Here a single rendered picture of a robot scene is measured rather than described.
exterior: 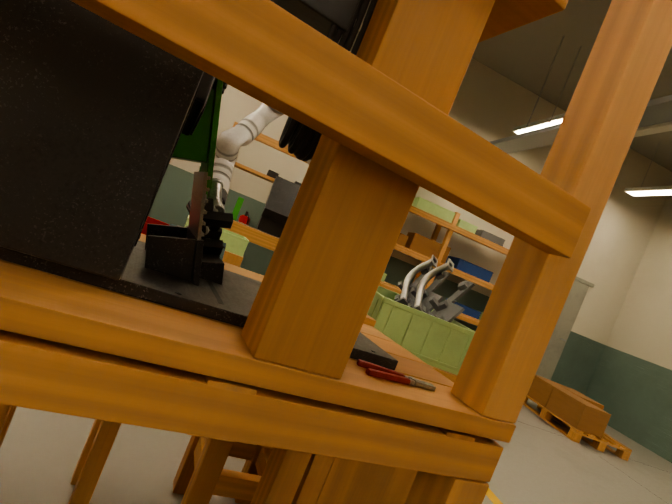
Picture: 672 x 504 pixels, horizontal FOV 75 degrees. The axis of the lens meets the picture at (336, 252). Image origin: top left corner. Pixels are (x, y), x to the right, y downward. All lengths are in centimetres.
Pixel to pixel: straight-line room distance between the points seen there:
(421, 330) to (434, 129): 110
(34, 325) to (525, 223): 65
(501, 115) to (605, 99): 693
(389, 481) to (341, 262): 126
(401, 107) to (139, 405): 49
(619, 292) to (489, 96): 429
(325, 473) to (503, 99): 696
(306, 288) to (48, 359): 31
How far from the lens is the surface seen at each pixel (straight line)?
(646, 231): 970
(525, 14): 82
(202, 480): 160
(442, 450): 83
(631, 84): 97
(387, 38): 64
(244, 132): 144
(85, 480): 160
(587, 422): 626
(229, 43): 52
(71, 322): 57
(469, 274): 686
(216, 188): 98
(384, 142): 56
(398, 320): 157
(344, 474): 170
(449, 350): 167
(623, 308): 951
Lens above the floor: 106
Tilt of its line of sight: 1 degrees down
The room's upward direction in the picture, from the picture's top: 22 degrees clockwise
